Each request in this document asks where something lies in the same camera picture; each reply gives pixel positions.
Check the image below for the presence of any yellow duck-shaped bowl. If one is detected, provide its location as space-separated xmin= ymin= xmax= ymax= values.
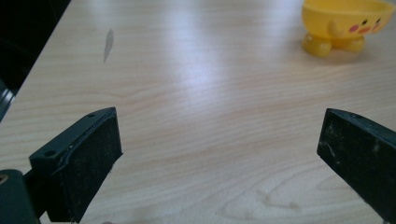
xmin=300 ymin=0 xmax=396 ymax=59

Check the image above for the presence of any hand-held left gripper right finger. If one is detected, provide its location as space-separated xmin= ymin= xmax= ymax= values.
xmin=316 ymin=107 xmax=396 ymax=224

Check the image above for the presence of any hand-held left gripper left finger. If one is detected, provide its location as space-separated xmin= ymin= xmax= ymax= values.
xmin=28 ymin=106 xmax=123 ymax=224

